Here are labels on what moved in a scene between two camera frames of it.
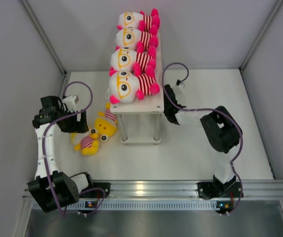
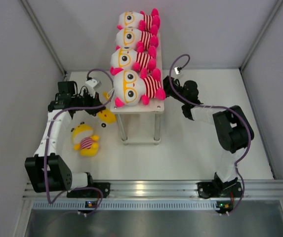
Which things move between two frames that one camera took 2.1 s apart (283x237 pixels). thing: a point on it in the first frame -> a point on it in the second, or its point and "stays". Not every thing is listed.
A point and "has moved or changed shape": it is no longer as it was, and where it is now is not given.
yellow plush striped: (105, 124) has moved or changed shape
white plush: (127, 59) stays
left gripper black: (78, 127) -> (95, 101)
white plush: (125, 87) has moved or changed shape
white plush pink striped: (135, 19) stays
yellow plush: (88, 144) stays
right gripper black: (167, 85) -> (167, 86)
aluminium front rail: (175, 189) stays
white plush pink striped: (130, 37) stays
